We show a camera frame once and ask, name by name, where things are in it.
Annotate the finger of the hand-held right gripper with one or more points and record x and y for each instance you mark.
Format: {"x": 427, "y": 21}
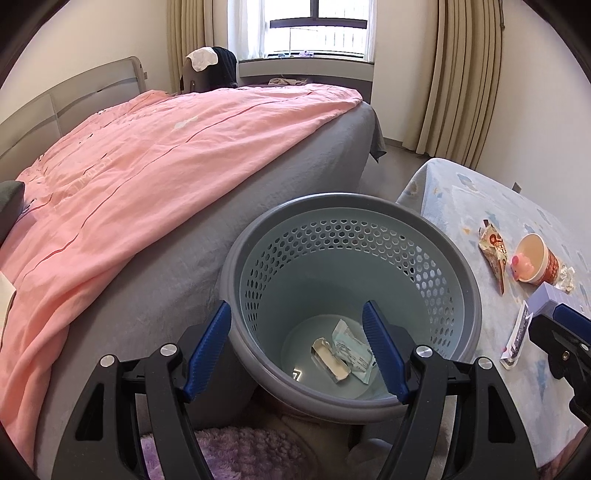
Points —
{"x": 558, "y": 344}
{"x": 575, "y": 314}

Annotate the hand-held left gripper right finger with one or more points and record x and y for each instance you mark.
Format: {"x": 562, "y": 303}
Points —
{"x": 381, "y": 341}

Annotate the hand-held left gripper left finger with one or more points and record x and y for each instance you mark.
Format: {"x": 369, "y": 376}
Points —
{"x": 210, "y": 350}

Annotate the purple box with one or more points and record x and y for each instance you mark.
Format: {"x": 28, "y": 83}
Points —
{"x": 547, "y": 295}

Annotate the written paper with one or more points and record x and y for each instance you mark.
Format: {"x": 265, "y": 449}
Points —
{"x": 567, "y": 277}

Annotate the white tube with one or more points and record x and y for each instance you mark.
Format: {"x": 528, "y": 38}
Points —
{"x": 519, "y": 332}

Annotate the grey perforated plastic basket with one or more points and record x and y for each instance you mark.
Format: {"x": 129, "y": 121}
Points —
{"x": 323, "y": 277}

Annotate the orange snack wrapper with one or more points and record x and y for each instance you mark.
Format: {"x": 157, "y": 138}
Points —
{"x": 496, "y": 249}

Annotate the white green packet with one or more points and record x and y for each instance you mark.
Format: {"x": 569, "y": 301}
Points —
{"x": 353, "y": 353}

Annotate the red paper cup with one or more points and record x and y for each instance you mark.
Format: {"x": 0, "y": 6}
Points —
{"x": 549, "y": 270}

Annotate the small cream box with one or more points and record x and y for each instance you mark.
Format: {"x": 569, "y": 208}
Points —
{"x": 330, "y": 360}

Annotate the pink pig toy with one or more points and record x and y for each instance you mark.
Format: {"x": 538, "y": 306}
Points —
{"x": 524, "y": 265}

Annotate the purple fluffy rug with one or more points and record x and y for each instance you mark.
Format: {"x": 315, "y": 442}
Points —
{"x": 240, "y": 452}

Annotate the light blue printed blanket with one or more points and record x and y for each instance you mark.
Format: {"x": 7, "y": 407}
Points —
{"x": 461, "y": 221}

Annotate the grey bed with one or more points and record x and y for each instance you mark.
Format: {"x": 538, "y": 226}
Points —
{"x": 295, "y": 175}

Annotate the bed with pink blanket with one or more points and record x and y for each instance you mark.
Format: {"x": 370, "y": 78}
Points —
{"x": 138, "y": 175}

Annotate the cream paper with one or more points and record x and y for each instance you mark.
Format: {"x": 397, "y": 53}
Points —
{"x": 7, "y": 304}

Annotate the dark pillow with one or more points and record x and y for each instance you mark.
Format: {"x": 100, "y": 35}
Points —
{"x": 9, "y": 203}

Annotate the brown chair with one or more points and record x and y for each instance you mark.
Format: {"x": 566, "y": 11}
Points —
{"x": 194, "y": 81}

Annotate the beige curtain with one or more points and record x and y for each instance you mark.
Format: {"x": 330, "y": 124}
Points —
{"x": 457, "y": 69}
{"x": 194, "y": 27}

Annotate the beige cloth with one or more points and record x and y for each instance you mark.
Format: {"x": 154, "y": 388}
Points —
{"x": 288, "y": 81}

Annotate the grey window ledge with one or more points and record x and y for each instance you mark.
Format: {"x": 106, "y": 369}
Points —
{"x": 323, "y": 69}

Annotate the dark jacket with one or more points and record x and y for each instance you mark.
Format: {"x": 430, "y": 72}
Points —
{"x": 226, "y": 64}

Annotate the white cloth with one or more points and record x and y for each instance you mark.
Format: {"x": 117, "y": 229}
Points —
{"x": 202, "y": 57}

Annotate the grey headboard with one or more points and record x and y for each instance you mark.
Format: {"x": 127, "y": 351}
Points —
{"x": 55, "y": 101}

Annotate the window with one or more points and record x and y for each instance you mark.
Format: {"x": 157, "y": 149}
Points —
{"x": 323, "y": 27}

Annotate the white sheer curtain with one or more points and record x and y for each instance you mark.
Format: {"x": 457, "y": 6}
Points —
{"x": 249, "y": 27}

